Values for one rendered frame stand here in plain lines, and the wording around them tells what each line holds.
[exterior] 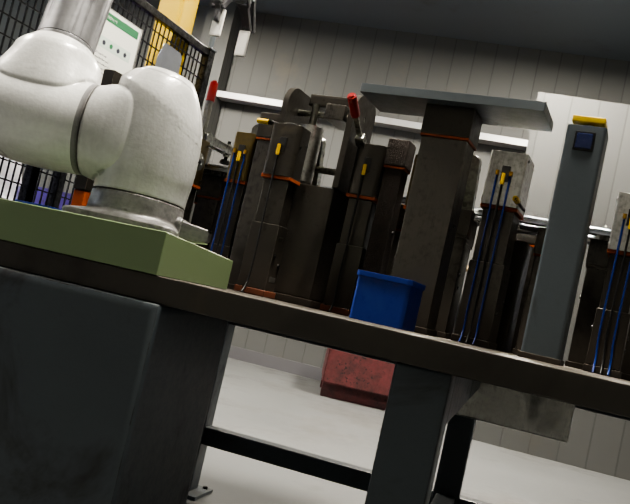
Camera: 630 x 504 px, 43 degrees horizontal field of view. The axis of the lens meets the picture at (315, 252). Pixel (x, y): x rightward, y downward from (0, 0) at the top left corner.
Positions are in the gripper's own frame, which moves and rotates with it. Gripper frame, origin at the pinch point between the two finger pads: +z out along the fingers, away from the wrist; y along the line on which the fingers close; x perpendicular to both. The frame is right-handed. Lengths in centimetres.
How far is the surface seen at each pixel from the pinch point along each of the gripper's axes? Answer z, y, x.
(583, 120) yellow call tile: 16, -23, -93
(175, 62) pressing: 1.2, 18.6, 27.6
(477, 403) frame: 77, 50, -73
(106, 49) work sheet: -1, 21, 55
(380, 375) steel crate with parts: 103, 448, 72
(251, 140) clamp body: 26.3, -9.0, -18.5
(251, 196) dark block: 39.6, -10.6, -22.9
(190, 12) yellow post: -32, 63, 59
